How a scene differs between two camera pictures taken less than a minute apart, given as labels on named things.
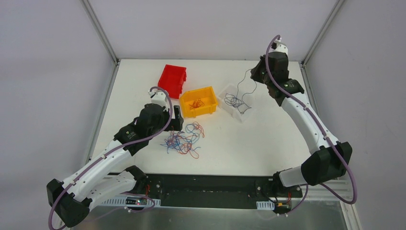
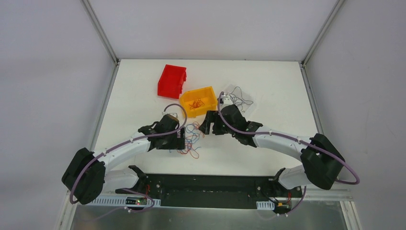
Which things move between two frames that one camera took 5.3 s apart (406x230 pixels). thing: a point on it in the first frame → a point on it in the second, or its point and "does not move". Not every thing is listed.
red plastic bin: x=172 y=79 does not move
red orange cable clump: x=199 y=103 does not move
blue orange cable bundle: x=182 y=143 does not move
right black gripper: x=258 y=73 → x=212 y=121
